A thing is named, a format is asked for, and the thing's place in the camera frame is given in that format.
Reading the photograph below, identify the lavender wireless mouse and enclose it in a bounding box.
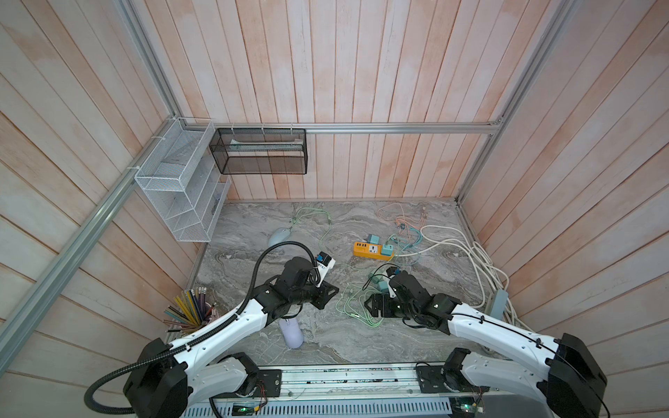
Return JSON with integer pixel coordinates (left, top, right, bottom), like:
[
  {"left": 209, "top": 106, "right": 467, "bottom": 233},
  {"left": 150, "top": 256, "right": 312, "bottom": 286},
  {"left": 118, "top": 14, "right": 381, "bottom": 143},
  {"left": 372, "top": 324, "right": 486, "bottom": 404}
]
[{"left": 279, "top": 318, "right": 304, "bottom": 349}]

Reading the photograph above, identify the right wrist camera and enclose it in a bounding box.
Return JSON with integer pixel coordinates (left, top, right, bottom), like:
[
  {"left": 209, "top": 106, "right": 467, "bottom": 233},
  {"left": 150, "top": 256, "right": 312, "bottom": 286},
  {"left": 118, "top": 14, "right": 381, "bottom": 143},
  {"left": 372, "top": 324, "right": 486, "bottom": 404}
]
[{"left": 386, "top": 266, "right": 402, "bottom": 279}]

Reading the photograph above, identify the black mesh basket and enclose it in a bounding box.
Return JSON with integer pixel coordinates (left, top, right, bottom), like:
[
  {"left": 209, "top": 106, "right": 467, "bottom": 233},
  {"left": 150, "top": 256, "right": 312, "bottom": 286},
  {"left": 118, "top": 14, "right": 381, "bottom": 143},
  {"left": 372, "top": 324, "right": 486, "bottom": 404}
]
[{"left": 209, "top": 127, "right": 308, "bottom": 175}]

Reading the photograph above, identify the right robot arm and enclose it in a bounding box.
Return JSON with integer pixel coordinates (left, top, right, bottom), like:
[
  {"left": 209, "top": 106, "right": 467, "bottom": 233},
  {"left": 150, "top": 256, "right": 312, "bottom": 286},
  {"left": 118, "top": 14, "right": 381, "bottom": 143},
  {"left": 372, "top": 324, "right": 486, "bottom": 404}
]
[{"left": 364, "top": 270, "right": 608, "bottom": 417}]

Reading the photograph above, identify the white wire mesh shelf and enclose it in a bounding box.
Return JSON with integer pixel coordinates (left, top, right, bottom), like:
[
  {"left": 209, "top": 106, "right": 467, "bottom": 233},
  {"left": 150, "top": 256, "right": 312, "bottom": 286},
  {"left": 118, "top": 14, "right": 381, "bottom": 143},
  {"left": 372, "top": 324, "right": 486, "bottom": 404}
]
[{"left": 135, "top": 118, "right": 231, "bottom": 243}]

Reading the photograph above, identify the white power cord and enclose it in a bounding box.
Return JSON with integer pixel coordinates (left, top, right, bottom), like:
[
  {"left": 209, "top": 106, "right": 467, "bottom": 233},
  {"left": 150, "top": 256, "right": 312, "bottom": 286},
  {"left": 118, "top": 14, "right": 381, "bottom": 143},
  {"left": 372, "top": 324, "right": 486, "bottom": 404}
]
[{"left": 393, "top": 224, "right": 524, "bottom": 327}]

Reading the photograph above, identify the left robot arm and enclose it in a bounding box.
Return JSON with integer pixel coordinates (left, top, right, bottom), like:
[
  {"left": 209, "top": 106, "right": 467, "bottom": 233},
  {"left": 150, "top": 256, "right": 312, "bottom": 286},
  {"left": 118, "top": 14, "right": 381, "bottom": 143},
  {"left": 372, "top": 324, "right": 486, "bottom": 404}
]
[{"left": 84, "top": 252, "right": 339, "bottom": 417}]

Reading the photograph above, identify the light blue mouse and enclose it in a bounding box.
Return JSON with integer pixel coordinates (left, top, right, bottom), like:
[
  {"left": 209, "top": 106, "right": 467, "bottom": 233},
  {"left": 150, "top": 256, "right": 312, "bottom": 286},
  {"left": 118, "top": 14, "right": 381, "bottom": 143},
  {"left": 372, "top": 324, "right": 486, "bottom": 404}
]
[{"left": 268, "top": 227, "right": 291, "bottom": 247}]

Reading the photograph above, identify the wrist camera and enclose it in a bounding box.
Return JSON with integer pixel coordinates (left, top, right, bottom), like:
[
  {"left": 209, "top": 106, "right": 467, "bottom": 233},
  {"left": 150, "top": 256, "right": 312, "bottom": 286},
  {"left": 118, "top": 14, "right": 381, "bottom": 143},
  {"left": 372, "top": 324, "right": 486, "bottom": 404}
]
[
  {"left": 312, "top": 252, "right": 336, "bottom": 287},
  {"left": 386, "top": 266, "right": 402, "bottom": 279}
]

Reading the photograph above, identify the pink charging cable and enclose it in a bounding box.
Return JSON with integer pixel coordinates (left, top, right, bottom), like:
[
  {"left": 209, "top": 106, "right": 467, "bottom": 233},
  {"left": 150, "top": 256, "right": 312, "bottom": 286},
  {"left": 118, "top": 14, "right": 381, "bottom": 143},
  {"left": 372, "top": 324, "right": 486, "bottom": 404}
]
[{"left": 377, "top": 202, "right": 430, "bottom": 231}]

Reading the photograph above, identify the pink pencil cup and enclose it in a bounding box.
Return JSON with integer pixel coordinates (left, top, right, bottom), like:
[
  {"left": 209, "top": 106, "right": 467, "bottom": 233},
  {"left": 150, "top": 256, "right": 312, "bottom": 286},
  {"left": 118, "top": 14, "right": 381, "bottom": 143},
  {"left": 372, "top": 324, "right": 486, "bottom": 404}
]
[{"left": 162, "top": 287, "right": 219, "bottom": 337}]

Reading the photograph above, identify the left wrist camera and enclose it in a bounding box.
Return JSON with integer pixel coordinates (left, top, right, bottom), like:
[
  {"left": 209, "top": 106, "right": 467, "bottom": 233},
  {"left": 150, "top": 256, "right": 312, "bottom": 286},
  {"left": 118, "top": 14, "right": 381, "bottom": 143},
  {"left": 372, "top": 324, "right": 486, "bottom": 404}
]
[{"left": 312, "top": 252, "right": 336, "bottom": 287}]

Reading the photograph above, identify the orange power strip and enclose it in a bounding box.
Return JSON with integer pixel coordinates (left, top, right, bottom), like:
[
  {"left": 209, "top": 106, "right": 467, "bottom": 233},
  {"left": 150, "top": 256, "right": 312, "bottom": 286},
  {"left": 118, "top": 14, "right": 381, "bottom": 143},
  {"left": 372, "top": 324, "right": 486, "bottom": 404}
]
[{"left": 353, "top": 242, "right": 395, "bottom": 261}]

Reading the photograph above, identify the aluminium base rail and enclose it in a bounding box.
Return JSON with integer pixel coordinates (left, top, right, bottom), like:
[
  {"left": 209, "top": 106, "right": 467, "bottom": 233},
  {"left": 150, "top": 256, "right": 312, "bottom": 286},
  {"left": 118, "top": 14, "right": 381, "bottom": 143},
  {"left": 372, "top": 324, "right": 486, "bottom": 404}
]
[{"left": 130, "top": 359, "right": 568, "bottom": 406}]

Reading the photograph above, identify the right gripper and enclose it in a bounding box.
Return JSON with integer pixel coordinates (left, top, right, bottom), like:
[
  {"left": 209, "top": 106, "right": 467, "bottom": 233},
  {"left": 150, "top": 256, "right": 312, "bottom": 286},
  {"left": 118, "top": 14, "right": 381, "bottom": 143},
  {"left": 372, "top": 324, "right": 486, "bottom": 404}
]
[{"left": 362, "top": 293, "right": 418, "bottom": 322}]

